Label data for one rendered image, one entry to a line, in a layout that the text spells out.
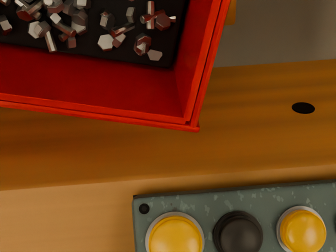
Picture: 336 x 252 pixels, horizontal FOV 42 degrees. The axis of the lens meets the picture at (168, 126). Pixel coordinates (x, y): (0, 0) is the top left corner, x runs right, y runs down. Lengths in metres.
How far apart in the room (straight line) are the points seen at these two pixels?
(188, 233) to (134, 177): 0.05
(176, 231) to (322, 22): 1.06
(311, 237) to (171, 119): 0.10
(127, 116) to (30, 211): 0.10
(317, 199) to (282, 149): 0.04
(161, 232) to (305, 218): 0.08
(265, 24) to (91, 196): 0.99
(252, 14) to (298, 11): 0.12
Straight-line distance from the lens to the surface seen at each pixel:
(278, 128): 0.30
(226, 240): 0.24
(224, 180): 0.26
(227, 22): 0.32
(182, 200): 0.25
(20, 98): 0.21
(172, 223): 0.24
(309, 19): 1.24
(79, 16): 0.23
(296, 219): 0.25
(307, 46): 1.27
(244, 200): 0.25
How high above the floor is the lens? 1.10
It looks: 58 degrees down
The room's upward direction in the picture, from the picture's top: 173 degrees clockwise
